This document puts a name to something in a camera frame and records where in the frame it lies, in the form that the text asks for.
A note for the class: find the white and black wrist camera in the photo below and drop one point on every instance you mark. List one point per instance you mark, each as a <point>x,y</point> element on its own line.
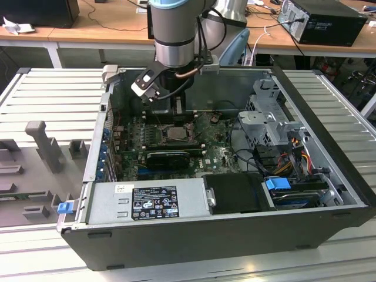
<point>144,82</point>

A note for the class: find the green RAM stick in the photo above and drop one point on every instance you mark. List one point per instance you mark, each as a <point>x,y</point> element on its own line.
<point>17,197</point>

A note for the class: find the blue plastic release latch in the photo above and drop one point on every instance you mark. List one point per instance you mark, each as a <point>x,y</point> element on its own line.
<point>64,208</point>

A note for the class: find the silver metal drive cage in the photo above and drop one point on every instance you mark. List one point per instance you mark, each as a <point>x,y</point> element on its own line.
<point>265,117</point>

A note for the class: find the crumpled white paper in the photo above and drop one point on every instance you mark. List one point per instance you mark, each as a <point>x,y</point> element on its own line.
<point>17,26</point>

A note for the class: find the black plastic shroud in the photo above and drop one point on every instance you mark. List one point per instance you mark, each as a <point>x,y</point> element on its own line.
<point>235,192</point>

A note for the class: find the black swivel chair base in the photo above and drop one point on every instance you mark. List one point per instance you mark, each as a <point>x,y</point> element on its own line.
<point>364,77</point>

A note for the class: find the grey parts rack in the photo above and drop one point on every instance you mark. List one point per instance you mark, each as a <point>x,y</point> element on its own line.
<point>50,152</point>

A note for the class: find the black desktop box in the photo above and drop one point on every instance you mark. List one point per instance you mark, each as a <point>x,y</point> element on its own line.
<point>38,11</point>

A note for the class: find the pale blue teach pendant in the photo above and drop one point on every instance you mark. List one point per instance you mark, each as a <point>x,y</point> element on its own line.
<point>235,48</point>

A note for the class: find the black graphics card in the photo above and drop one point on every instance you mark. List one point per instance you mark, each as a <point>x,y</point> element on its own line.
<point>167,161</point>

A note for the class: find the RAM slot white latches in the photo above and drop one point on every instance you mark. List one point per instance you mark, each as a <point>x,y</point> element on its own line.
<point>173,143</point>

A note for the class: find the grey power supply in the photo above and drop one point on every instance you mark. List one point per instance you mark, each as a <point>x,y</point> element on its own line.
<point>102,199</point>

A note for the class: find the black and grey PC case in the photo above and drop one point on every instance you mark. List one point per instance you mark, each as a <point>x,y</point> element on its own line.
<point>191,241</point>

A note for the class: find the CPU socket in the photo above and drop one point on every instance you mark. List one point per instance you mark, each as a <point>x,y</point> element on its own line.
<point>164,132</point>

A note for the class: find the blue expansion slot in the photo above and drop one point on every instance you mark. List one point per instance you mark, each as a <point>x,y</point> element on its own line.
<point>142,170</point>

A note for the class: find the green motherboard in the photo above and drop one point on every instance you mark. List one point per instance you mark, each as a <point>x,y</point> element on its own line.
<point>214,152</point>

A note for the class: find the black desktop computer tower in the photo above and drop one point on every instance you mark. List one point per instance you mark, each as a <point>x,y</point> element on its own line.
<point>332,26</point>

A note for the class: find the wooden desk white frame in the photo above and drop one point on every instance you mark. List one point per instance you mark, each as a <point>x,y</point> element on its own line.
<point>276,42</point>
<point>73,33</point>

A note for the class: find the silver-topped CPU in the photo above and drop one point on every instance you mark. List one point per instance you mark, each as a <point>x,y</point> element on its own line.
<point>177,132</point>

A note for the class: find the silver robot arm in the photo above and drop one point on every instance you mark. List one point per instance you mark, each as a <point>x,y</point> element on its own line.
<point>173,26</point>

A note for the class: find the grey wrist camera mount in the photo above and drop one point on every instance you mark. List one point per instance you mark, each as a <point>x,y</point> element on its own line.
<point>210,66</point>

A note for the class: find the hard disk blue carrier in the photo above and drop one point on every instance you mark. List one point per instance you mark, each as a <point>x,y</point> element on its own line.
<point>277,188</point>

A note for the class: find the grey case latch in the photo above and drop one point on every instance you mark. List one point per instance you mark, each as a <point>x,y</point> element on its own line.
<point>110,73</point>

